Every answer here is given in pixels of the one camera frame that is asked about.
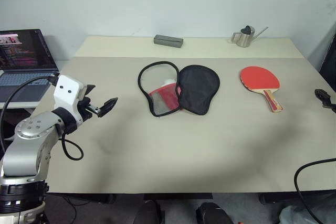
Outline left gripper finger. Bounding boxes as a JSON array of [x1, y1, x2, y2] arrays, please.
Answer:
[[85, 84, 97, 97], [98, 97, 119, 118]]

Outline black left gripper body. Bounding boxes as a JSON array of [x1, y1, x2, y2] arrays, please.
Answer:
[[78, 97, 102, 124]]

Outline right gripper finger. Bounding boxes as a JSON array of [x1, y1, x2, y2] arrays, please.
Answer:
[[314, 89, 336, 113]]

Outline red table tennis paddle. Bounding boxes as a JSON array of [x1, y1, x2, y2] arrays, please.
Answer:
[[239, 66, 284, 113]]

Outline red and black paddle case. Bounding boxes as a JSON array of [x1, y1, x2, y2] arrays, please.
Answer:
[[138, 61, 221, 118]]

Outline grey rectangular box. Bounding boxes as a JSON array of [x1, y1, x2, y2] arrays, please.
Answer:
[[153, 34, 184, 49]]

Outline black upright panel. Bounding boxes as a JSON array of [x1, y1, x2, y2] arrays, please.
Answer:
[[318, 30, 336, 91]]

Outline beige table mat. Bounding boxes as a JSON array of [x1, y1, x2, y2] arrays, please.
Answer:
[[30, 56, 336, 194]]

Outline open dark grey laptop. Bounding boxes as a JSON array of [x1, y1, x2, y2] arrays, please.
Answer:
[[0, 28, 60, 104]]

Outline silver metal watering can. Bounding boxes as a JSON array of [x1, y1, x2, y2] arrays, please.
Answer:
[[230, 25, 269, 48]]

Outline pale blue plastic bag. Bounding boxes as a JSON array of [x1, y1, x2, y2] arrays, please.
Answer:
[[278, 199, 336, 224]]

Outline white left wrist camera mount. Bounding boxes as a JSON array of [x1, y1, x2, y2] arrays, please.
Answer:
[[53, 74, 88, 126]]

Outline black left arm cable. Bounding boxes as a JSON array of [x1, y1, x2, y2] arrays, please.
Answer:
[[0, 74, 85, 161]]

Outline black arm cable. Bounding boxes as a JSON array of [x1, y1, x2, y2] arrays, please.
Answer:
[[0, 74, 85, 161], [293, 157, 336, 224]]

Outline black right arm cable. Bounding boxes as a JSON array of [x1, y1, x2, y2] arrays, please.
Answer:
[[293, 157, 336, 224]]

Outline black table frame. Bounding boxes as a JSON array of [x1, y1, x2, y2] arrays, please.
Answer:
[[62, 192, 336, 206]]

